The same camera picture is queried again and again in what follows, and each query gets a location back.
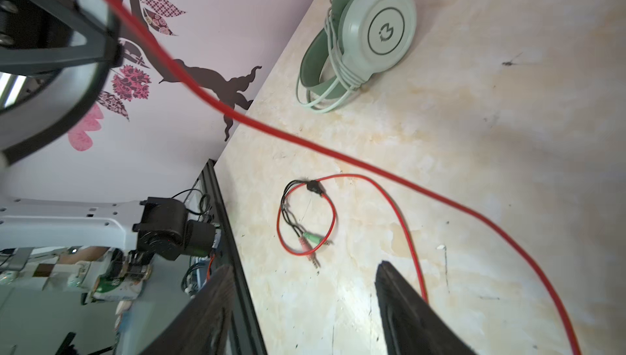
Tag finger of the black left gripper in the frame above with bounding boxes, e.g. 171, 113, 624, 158
1, 0, 120, 75

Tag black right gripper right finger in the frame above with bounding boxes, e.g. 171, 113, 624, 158
375, 261, 474, 355

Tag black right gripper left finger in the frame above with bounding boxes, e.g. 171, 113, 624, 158
142, 265, 235, 355

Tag red headphone cable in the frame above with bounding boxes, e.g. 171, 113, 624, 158
67, 0, 583, 355

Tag white black headphones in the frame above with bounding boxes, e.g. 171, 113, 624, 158
1, 0, 122, 167

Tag mint green headphone cable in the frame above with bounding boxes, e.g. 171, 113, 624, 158
295, 0, 407, 114

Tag mint green headphones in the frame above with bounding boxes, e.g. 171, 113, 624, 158
296, 0, 417, 114

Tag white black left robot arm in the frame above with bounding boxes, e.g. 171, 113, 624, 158
1, 0, 218, 251

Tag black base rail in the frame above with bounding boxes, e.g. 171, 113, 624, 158
199, 160, 267, 354

